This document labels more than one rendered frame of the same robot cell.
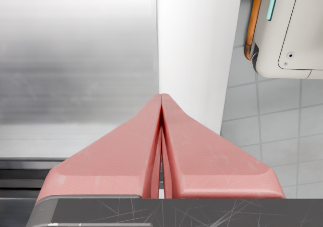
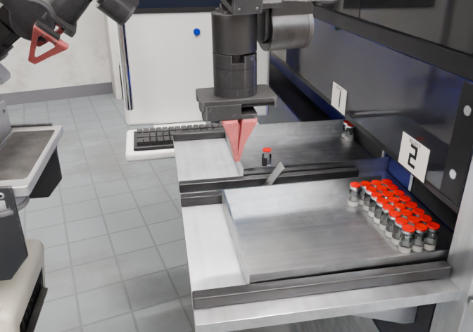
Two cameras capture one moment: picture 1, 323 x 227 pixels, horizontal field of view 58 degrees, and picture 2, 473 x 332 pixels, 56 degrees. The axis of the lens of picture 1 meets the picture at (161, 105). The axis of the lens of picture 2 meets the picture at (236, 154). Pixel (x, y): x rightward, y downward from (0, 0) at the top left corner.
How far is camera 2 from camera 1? 0.52 m
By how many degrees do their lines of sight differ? 30
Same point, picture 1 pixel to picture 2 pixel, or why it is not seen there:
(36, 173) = (300, 179)
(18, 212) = (311, 159)
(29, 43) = (313, 238)
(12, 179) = (314, 174)
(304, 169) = not seen: hidden behind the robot
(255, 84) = not seen: outside the picture
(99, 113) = (265, 212)
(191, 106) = (205, 222)
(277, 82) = not seen: outside the picture
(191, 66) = (211, 240)
